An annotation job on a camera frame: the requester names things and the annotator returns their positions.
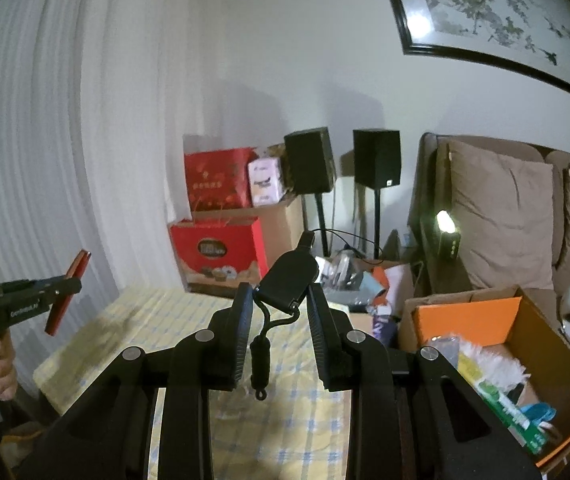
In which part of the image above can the framed ink painting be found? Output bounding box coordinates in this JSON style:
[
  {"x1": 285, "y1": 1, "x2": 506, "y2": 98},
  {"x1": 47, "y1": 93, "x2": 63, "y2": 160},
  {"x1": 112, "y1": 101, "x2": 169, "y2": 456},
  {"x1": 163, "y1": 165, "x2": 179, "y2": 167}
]
[{"x1": 375, "y1": 0, "x2": 570, "y2": 116}]

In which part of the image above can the black speaker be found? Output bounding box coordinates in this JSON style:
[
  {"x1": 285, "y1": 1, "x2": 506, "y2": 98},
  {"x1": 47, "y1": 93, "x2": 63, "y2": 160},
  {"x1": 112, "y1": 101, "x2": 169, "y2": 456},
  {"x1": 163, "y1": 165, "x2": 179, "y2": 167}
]
[
  {"x1": 353, "y1": 129, "x2": 402, "y2": 188},
  {"x1": 284, "y1": 127, "x2": 337, "y2": 195}
]

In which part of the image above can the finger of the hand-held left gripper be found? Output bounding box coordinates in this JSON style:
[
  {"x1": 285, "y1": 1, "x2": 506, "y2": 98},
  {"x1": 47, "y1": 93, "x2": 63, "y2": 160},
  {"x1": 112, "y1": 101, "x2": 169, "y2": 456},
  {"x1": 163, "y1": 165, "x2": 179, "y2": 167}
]
[{"x1": 2, "y1": 275, "x2": 83, "y2": 318}]

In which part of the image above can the open cardboard clutter box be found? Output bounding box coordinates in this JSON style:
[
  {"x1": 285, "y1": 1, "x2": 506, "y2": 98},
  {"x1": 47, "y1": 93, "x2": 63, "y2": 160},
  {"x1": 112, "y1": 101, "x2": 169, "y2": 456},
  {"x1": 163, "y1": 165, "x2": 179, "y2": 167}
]
[{"x1": 315, "y1": 252, "x2": 416, "y2": 316}]

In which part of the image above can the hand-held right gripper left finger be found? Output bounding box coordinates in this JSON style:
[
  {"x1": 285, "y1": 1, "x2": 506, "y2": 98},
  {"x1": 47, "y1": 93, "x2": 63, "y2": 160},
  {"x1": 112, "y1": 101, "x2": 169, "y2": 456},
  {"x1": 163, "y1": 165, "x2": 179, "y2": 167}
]
[{"x1": 18, "y1": 282, "x2": 256, "y2": 480}]

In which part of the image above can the orange cardboard box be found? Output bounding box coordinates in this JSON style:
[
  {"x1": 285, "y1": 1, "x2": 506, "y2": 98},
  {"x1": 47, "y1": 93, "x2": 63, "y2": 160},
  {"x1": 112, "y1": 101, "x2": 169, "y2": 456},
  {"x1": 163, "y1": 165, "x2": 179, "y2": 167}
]
[{"x1": 397, "y1": 285, "x2": 570, "y2": 468}]

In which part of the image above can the white duster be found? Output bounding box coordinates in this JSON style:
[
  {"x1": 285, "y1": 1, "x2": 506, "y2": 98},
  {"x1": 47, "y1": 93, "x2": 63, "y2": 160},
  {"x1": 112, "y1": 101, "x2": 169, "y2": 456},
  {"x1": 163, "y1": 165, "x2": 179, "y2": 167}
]
[{"x1": 457, "y1": 337, "x2": 530, "y2": 396}]

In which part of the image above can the yellow checked tablecloth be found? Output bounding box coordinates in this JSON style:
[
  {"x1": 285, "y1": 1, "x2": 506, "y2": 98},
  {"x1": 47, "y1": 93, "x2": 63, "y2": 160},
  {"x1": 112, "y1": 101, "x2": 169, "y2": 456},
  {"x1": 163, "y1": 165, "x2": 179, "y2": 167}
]
[{"x1": 32, "y1": 287, "x2": 361, "y2": 480}]

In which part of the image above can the brown cardboard box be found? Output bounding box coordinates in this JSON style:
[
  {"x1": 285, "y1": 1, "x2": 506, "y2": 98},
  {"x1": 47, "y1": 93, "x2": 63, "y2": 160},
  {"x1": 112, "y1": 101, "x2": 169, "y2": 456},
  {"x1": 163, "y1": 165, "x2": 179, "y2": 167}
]
[{"x1": 192, "y1": 195, "x2": 306, "y2": 273}]

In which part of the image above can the light blue tube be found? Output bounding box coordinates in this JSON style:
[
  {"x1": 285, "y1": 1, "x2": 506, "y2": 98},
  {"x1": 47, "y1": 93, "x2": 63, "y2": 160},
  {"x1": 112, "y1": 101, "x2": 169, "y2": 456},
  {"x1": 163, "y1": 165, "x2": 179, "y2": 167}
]
[{"x1": 352, "y1": 272, "x2": 383, "y2": 301}]

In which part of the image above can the blue collapsible funnel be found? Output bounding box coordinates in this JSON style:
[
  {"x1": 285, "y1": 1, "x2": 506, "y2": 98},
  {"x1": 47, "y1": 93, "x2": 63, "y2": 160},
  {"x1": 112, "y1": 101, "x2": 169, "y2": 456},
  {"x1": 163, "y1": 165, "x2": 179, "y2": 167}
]
[{"x1": 520, "y1": 402, "x2": 558, "y2": 431}]

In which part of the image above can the yellow green toothpaste box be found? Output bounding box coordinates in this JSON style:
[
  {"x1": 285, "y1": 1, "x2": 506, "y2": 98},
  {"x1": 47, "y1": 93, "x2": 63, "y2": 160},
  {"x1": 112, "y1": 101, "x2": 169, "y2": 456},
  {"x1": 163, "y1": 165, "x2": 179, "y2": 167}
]
[{"x1": 457, "y1": 350, "x2": 550, "y2": 453}]

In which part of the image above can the red pocket knife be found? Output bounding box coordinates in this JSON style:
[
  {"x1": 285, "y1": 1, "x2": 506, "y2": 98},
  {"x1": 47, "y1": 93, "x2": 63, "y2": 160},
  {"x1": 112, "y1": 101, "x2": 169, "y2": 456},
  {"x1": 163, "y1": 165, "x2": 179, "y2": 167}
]
[{"x1": 45, "y1": 249, "x2": 92, "y2": 337}]

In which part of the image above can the red box with round label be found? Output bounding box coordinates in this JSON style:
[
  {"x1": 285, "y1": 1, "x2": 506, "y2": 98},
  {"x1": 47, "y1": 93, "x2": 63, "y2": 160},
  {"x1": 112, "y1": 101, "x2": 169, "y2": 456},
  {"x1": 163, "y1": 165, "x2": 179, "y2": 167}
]
[{"x1": 169, "y1": 217, "x2": 270, "y2": 293}]

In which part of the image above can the purple packet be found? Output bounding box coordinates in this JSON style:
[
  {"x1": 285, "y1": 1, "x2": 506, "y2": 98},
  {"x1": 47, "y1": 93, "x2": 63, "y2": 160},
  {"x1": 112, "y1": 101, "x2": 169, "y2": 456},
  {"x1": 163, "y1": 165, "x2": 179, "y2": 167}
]
[{"x1": 372, "y1": 310, "x2": 398, "y2": 346}]

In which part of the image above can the black speaker stand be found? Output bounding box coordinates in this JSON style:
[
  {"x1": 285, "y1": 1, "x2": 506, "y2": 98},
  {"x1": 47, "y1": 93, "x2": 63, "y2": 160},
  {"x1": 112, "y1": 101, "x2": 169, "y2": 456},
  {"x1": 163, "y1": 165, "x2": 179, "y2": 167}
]
[
  {"x1": 374, "y1": 187, "x2": 383, "y2": 261},
  {"x1": 312, "y1": 192, "x2": 331, "y2": 258}
]

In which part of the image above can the white curtain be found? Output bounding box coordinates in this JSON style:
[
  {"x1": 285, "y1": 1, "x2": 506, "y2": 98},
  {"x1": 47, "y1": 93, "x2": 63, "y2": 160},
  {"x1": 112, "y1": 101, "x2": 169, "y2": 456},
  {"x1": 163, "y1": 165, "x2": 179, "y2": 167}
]
[{"x1": 0, "y1": 0, "x2": 206, "y2": 386}]

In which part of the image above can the small black lit device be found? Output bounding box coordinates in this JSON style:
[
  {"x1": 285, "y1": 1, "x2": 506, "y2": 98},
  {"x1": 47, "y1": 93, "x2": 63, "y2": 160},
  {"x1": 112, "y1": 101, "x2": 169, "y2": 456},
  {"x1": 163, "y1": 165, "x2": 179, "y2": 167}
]
[{"x1": 432, "y1": 210, "x2": 462, "y2": 261}]

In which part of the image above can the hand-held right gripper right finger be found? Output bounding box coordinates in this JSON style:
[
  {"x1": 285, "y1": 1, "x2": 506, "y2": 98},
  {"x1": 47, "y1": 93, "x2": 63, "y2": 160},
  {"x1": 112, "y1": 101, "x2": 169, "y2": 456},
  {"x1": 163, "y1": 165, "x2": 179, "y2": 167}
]
[{"x1": 306, "y1": 282, "x2": 540, "y2": 480}]

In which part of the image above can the red box with gold print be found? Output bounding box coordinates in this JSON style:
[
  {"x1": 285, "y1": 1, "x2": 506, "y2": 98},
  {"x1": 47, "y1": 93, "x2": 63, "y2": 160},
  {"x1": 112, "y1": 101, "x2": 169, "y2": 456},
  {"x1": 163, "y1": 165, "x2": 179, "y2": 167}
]
[{"x1": 184, "y1": 147, "x2": 258, "y2": 212}]

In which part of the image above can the brown sofa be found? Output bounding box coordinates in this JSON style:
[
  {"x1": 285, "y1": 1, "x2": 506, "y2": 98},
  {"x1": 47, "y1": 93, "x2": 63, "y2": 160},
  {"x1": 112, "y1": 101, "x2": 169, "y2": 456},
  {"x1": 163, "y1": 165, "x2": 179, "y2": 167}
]
[{"x1": 407, "y1": 132, "x2": 570, "y2": 376}]

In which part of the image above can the clear plastic cup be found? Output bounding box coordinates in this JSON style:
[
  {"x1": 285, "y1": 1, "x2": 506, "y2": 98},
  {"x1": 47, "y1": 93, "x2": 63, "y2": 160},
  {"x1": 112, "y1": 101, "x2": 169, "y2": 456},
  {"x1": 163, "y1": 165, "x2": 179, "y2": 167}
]
[{"x1": 422, "y1": 332, "x2": 460, "y2": 361}]

